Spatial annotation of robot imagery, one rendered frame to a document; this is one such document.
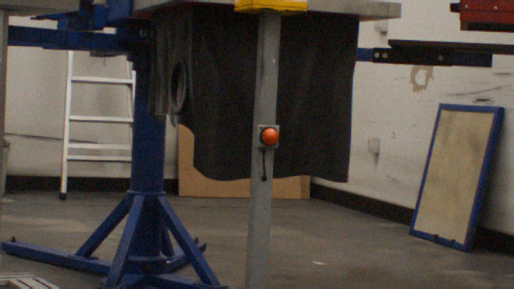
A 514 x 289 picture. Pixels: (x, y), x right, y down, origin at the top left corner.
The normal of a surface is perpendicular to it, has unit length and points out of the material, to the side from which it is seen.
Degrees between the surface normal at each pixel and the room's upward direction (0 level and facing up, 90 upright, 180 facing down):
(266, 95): 90
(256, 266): 90
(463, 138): 80
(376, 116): 90
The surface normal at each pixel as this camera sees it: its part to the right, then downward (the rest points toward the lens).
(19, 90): 0.32, 0.07
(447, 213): -0.91, -0.25
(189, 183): 0.33, -0.19
